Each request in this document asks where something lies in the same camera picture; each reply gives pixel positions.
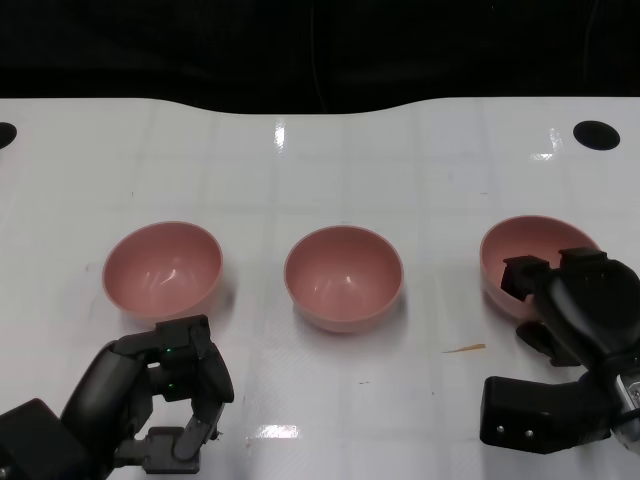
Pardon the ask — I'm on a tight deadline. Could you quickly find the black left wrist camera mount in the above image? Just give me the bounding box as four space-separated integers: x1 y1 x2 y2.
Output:
0 398 94 480

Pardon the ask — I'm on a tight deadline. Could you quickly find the black backdrop cloth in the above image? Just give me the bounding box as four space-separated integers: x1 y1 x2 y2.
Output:
0 0 640 116

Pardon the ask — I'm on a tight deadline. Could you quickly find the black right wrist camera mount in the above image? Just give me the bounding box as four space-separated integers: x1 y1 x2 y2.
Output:
479 369 621 455

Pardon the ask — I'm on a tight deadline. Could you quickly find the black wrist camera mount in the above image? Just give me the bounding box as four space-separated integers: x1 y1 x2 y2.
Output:
479 369 621 455
0 398 94 480

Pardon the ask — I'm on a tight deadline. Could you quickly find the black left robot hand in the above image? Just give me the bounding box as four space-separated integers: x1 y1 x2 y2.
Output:
59 314 235 474

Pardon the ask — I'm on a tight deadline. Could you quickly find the pink plastic bowl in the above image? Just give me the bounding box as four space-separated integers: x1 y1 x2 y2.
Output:
283 225 405 334
102 221 224 321
479 214 602 321

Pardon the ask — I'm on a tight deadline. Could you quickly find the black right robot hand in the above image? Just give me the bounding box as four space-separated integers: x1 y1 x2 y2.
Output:
500 247 640 374

